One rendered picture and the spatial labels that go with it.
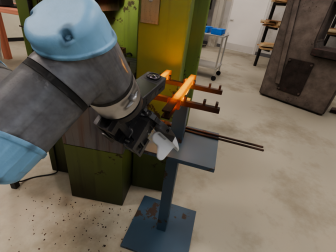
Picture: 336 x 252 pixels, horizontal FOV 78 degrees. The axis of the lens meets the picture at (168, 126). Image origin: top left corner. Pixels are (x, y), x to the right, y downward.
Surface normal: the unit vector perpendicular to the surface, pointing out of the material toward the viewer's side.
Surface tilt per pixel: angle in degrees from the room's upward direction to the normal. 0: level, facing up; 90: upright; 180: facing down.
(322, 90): 90
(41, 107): 69
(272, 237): 0
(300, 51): 90
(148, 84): 10
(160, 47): 90
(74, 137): 90
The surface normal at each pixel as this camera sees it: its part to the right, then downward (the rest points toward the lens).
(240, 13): -0.55, 0.36
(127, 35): -0.15, 0.49
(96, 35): 0.89, 0.31
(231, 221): 0.11, -0.86
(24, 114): 0.49, 0.07
